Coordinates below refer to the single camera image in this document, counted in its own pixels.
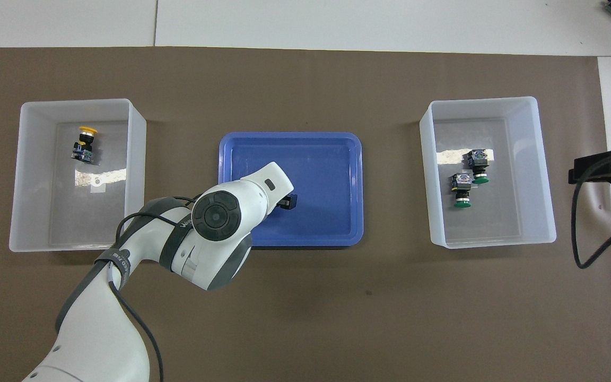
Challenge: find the green push button switch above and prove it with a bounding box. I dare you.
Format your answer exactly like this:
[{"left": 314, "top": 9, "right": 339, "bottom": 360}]
[
  {"left": 449, "top": 173, "right": 473, "bottom": 209},
  {"left": 462, "top": 149, "right": 490, "bottom": 185}
]

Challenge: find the yellow push button switch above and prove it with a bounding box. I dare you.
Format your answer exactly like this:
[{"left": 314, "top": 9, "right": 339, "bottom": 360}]
[{"left": 71, "top": 125, "right": 99, "bottom": 164}]

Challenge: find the blue plastic tray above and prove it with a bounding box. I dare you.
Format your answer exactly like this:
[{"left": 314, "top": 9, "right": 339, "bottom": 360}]
[{"left": 216, "top": 132, "right": 364, "bottom": 248}]

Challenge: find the white translucent plastic box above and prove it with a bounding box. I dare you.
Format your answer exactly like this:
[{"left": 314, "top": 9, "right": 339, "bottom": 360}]
[
  {"left": 419, "top": 96, "right": 557, "bottom": 249},
  {"left": 8, "top": 98, "right": 147, "bottom": 253}
]

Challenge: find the brown paper table mat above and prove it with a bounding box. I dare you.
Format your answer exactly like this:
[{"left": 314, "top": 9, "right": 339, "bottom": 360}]
[{"left": 0, "top": 47, "right": 611, "bottom": 382}]

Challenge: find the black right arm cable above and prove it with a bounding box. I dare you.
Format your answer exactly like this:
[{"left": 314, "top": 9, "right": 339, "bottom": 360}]
[{"left": 572, "top": 151, "right": 611, "bottom": 269}]

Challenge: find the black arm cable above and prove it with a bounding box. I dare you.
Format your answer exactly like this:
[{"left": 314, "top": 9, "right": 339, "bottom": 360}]
[
  {"left": 108, "top": 195, "right": 203, "bottom": 382},
  {"left": 572, "top": 151, "right": 611, "bottom": 269}
]

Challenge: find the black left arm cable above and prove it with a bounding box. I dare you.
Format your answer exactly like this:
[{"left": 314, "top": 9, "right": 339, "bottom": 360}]
[{"left": 108, "top": 195, "right": 203, "bottom": 382}]

